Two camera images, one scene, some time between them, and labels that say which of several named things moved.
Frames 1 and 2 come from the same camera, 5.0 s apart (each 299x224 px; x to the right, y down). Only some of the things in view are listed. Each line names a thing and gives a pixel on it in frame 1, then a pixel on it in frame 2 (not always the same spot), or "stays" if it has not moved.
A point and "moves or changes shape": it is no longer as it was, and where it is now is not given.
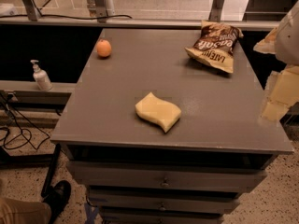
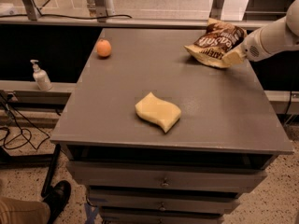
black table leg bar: (49, 179) stays
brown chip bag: (215, 45) moves or changes shape
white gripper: (289, 37) -> (251, 48)
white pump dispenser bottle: (41, 77) stays
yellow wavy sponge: (158, 111) stays
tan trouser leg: (14, 211) stays
